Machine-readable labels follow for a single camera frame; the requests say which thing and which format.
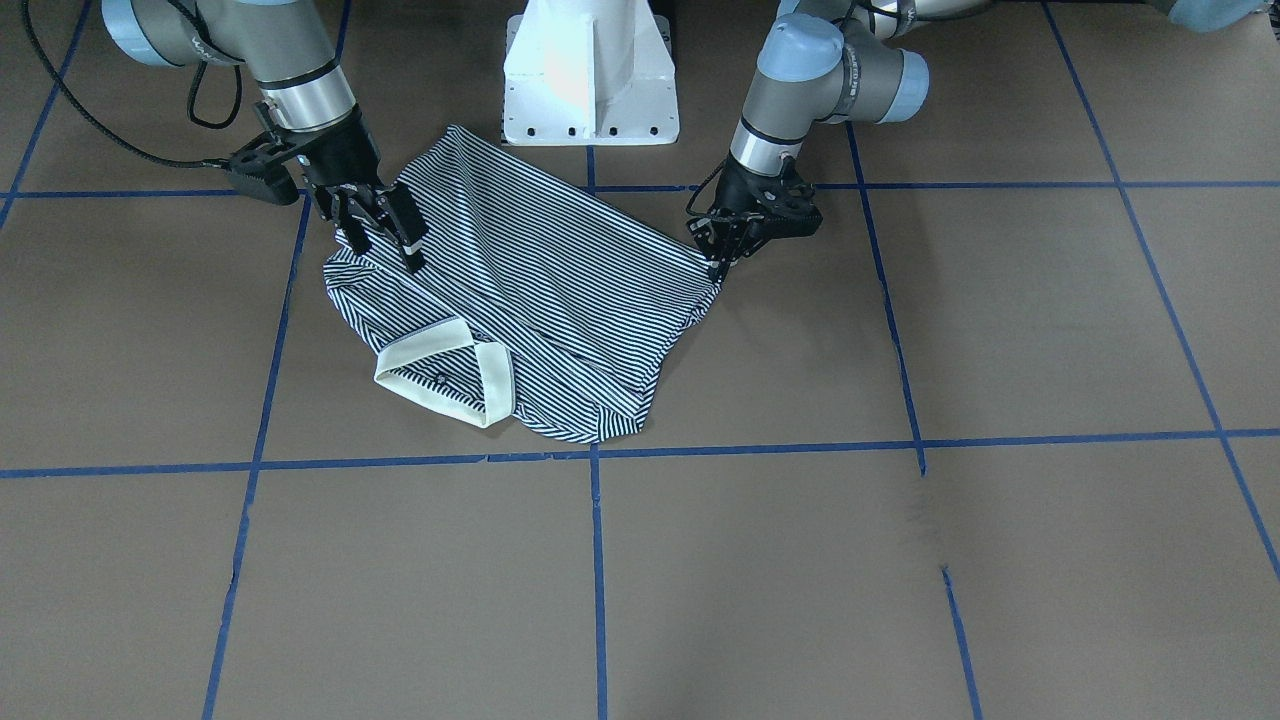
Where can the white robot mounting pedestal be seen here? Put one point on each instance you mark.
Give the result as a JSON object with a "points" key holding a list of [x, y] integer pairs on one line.
{"points": [[579, 73]]}

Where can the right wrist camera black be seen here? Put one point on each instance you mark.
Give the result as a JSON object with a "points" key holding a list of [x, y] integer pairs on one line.
{"points": [[257, 171]]}

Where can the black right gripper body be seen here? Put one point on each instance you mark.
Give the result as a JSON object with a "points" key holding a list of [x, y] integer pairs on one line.
{"points": [[341, 155]]}

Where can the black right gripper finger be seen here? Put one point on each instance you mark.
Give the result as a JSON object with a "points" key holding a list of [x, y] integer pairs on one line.
{"points": [[354, 215], [406, 225]]}

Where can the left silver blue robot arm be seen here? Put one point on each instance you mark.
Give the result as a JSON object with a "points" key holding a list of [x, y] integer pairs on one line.
{"points": [[829, 66]]}

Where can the navy white striped polo shirt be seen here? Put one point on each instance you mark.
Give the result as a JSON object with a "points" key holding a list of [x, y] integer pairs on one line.
{"points": [[535, 301]]}

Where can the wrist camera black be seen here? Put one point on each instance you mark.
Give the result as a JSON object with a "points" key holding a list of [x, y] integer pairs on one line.
{"points": [[257, 171], [789, 207]]}

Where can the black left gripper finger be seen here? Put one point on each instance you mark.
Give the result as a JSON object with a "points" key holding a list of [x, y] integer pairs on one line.
{"points": [[725, 243], [709, 237]]}

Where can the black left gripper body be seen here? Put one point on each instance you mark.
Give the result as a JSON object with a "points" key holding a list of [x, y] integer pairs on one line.
{"points": [[737, 188]]}

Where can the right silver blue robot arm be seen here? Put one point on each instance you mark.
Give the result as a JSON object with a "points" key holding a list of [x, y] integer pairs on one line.
{"points": [[283, 45]]}

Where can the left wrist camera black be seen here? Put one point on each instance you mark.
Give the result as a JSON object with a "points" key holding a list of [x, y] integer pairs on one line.
{"points": [[789, 207]]}

